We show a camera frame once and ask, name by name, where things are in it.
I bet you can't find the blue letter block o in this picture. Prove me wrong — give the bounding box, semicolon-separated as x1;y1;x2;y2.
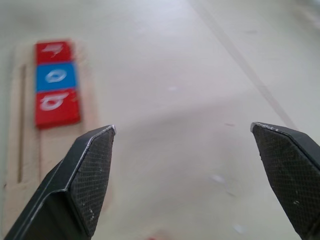
34;61;78;93

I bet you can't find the red letter block r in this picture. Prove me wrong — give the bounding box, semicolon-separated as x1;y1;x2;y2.
34;39;76;66

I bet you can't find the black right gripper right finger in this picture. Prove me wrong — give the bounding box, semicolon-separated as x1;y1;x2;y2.
249;121;320;240

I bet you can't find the wooden letter tray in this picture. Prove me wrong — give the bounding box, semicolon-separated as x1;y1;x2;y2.
0;39;115;240

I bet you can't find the red letter block b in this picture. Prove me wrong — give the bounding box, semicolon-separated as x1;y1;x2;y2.
34;87;82;129

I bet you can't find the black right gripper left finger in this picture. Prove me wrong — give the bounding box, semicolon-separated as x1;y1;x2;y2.
4;124;118;240

